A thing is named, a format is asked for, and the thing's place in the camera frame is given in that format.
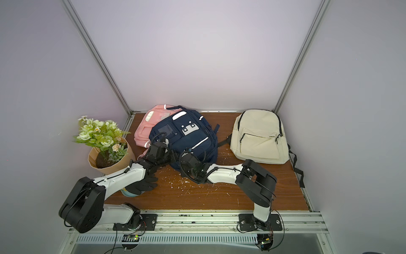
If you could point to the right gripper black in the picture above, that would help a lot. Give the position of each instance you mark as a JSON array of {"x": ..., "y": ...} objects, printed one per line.
[{"x": 186, "y": 162}]

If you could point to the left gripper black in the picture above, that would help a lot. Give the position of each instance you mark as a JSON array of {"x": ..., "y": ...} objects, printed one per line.
[{"x": 173, "y": 156}]

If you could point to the navy blue backpack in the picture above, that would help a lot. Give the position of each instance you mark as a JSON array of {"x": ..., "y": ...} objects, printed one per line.
[{"x": 187, "y": 129}]

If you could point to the cream canvas backpack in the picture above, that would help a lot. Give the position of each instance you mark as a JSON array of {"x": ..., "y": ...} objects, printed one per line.
[{"x": 259, "y": 135}]

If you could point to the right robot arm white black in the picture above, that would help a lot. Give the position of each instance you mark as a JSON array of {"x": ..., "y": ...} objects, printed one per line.
[{"x": 256, "y": 182}]

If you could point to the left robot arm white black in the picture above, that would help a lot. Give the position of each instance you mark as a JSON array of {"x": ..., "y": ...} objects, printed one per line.
[{"x": 85, "y": 206}]

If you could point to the pink backpack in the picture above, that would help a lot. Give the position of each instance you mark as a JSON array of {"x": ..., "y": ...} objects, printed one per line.
[{"x": 151, "y": 118}]

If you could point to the black glove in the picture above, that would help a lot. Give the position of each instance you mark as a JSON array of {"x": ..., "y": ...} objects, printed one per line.
[{"x": 146, "y": 184}]

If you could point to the brown paper flower pot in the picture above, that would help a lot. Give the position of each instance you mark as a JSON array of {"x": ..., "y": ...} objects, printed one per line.
[{"x": 103, "y": 163}]

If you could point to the artificial green flower bouquet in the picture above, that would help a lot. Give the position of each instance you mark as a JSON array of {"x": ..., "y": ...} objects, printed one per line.
[{"x": 105, "y": 136}]

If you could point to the teal bowl with handle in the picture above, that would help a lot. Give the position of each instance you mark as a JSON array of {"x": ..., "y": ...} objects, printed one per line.
[{"x": 127, "y": 193}]

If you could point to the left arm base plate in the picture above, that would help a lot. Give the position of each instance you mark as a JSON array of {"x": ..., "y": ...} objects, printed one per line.
[{"x": 143, "y": 222}]

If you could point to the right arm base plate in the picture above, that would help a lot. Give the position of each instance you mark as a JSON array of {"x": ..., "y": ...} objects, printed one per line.
[{"x": 247, "y": 222}]

